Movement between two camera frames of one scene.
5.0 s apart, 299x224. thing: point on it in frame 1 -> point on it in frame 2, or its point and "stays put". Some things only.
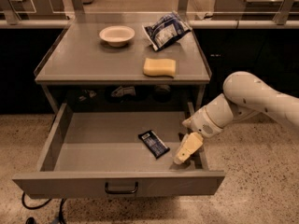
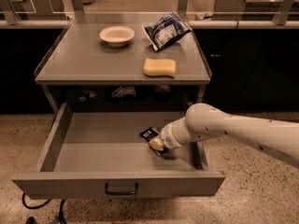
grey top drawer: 100,154 stays put
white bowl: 117,35 stays put
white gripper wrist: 203,123 -> 168,138
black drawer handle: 121,191 stays put
